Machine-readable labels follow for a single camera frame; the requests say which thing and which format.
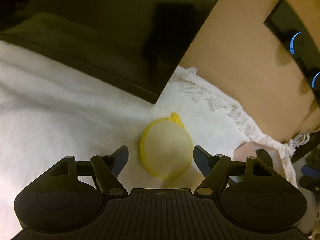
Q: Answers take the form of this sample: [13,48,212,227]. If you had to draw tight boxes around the pink cardboard box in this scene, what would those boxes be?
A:
[233,141,287,183]

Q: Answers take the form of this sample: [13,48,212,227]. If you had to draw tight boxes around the black monitor base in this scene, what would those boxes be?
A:
[1,0,218,103]

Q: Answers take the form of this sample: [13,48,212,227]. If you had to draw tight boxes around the black device blue rings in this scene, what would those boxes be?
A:
[263,0,320,95]

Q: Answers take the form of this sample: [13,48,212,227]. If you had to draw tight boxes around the yellow rimmed round pouch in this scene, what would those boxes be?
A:
[139,112,194,180]

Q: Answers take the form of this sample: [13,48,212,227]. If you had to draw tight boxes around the white coiled cable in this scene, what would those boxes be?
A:
[287,132,311,159]

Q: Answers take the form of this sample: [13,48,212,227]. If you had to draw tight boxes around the white textured table cloth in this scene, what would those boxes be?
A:
[1,42,296,239]

